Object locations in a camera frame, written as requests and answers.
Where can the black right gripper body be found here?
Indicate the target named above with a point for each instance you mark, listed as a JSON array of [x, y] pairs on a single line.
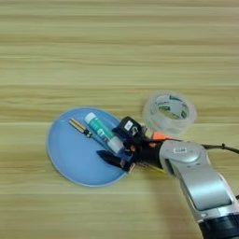
[[147, 152]]

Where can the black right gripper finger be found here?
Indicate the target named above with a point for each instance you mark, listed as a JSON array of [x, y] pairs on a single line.
[[113, 159]]

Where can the colourful stickerless puzzle cube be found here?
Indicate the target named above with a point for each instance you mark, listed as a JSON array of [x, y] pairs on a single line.
[[160, 135]]

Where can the green and white glue stick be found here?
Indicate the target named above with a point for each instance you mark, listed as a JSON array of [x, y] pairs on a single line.
[[102, 130]]

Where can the black box with white label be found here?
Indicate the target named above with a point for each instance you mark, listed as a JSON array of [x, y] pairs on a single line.
[[127, 127]]

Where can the round blue plate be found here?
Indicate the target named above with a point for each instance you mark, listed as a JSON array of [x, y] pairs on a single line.
[[71, 155]]

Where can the clear adhesive tape roll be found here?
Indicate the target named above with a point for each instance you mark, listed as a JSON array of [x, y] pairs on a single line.
[[169, 109]]

